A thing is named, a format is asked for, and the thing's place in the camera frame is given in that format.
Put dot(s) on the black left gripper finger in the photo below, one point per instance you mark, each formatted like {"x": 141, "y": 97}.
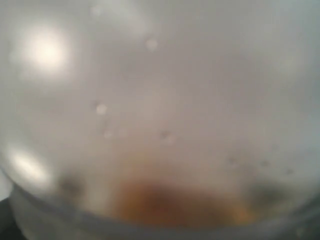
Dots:
{"x": 8, "y": 227}

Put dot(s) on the copper coins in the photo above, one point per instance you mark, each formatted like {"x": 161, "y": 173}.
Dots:
{"x": 154, "y": 204}

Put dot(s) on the clear drinking glass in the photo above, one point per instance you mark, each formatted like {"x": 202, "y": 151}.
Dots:
{"x": 216, "y": 96}

